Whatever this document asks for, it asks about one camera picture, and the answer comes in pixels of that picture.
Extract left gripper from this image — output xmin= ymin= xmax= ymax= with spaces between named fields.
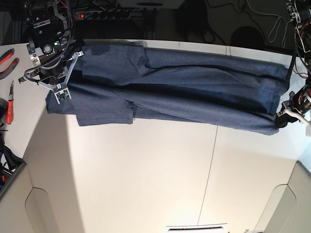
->
xmin=274 ymin=85 xmax=311 ymax=129

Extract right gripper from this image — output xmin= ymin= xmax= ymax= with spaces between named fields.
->
xmin=18 ymin=51 xmax=85 ymax=92

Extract blue grey t-shirt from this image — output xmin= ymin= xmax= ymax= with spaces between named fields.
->
xmin=46 ymin=45 xmax=289 ymax=135

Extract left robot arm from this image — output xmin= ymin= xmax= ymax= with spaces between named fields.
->
xmin=274 ymin=0 xmax=311 ymax=130

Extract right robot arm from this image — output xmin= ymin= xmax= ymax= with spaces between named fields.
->
xmin=18 ymin=0 xmax=84 ymax=97

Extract orange grey pliers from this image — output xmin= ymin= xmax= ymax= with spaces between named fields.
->
xmin=0 ymin=48 xmax=20 ymax=81

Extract black power strip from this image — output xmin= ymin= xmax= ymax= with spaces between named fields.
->
xmin=73 ymin=9 xmax=131 ymax=20

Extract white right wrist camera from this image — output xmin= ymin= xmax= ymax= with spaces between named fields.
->
xmin=54 ymin=88 xmax=71 ymax=104

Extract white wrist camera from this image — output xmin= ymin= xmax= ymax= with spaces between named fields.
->
xmin=54 ymin=88 xmax=71 ymax=104
xmin=305 ymin=124 xmax=311 ymax=137

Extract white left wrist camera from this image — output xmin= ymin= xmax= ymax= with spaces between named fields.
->
xmin=305 ymin=124 xmax=311 ymax=137

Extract orange handled screwdriver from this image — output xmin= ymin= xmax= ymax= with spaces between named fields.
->
xmin=6 ymin=81 xmax=14 ymax=124

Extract white cable on floor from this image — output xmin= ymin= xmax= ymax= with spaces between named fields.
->
xmin=245 ymin=0 xmax=307 ymax=50

